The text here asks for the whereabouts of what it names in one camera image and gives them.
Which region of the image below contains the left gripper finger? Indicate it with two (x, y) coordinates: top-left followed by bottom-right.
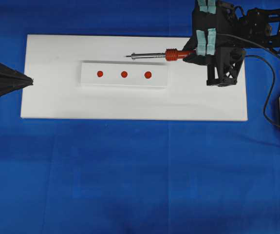
(0, 63), (33, 84)
(0, 81), (35, 102)

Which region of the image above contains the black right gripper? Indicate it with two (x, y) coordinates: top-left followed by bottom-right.
(182, 0), (242, 66)

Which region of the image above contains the red-handled soldering iron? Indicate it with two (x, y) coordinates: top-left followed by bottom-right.
(125, 49), (196, 61)

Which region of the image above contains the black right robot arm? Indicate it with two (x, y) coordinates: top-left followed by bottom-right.
(183, 0), (280, 87)

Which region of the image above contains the white foam board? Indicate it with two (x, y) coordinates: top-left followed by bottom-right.
(20, 35), (248, 121)

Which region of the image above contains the white strip with marks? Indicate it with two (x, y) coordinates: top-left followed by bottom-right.
(80, 61), (168, 89)

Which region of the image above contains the blue table cloth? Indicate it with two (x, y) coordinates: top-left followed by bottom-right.
(0, 0), (280, 234)

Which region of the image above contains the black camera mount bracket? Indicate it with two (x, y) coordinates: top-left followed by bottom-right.
(206, 47), (246, 87)

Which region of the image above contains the black soldering iron cable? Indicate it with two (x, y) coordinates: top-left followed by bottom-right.
(216, 33), (280, 135)

